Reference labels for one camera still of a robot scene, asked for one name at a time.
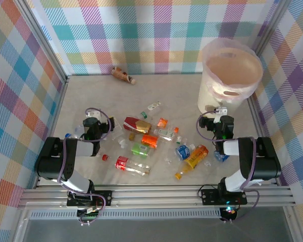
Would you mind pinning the clear bottle blue cap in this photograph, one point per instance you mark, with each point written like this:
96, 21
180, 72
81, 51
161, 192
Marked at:
77, 129

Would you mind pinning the clear bottle white cap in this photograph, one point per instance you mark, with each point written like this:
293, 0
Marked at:
122, 143

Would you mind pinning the cream plastic bin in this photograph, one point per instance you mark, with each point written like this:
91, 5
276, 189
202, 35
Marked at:
204, 98

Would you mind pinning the small clear bottle green label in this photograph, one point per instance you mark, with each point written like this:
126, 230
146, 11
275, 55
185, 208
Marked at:
179, 140

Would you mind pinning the green-banded white-capped clear bottle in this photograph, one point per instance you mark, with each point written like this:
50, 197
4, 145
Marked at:
144, 115

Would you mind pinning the orange juice bottle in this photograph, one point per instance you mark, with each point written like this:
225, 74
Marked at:
195, 157

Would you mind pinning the crushed clear bottle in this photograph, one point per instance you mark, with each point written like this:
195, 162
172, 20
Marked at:
168, 160
207, 163

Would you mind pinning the red label bottle red cap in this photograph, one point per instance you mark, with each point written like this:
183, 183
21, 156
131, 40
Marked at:
121, 162

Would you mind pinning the orange label bottle gold cap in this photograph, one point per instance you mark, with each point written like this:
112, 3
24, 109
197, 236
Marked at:
149, 140

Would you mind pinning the clear bottle green white label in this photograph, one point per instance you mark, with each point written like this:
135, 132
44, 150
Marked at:
165, 133

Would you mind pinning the brown coffee bottle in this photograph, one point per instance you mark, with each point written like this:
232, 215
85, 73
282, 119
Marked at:
121, 74

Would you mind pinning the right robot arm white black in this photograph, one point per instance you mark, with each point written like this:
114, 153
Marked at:
267, 161

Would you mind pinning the orange-label orange-capped clear bottle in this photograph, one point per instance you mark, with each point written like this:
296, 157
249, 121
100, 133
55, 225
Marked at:
162, 122

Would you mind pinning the small bottle white round label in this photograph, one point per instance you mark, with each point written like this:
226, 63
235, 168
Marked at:
154, 106

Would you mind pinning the controller board with lit LED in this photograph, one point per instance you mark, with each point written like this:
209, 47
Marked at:
228, 211

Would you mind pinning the green controller board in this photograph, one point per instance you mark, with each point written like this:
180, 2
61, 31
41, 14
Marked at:
89, 214

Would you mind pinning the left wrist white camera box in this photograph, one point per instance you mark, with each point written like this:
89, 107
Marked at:
94, 114

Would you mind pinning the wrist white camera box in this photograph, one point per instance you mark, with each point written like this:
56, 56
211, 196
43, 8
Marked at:
94, 114
221, 111

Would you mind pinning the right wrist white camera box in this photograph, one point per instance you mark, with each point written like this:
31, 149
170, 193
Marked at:
221, 111

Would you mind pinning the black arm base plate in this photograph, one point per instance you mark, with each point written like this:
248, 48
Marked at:
104, 196
209, 196

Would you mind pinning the long aluminium base rail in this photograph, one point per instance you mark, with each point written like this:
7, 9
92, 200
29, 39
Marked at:
154, 197

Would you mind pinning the aluminium frame post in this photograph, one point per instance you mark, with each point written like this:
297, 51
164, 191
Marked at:
40, 40
272, 25

